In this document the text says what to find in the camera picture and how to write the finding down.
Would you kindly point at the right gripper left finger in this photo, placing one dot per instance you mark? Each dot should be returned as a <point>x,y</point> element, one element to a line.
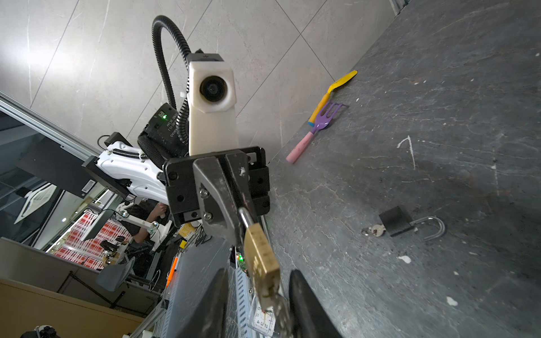
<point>208,319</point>

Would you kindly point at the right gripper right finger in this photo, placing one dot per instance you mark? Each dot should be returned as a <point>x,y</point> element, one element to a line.
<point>309,317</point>

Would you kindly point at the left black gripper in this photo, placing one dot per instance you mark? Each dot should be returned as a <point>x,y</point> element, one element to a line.
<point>219,189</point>

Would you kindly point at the brass padlock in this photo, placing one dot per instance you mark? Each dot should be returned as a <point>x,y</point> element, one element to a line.
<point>264,270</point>

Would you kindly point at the black padlock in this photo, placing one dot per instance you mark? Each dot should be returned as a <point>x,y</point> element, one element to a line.
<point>396,221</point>

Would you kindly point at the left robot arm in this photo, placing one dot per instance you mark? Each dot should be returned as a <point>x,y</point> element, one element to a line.
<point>188,156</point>

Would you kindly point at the small white clock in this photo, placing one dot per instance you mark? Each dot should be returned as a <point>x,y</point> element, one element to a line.
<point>262,322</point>

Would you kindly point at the purple pink toy rake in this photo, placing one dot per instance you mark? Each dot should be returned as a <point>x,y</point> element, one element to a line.
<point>322,120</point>

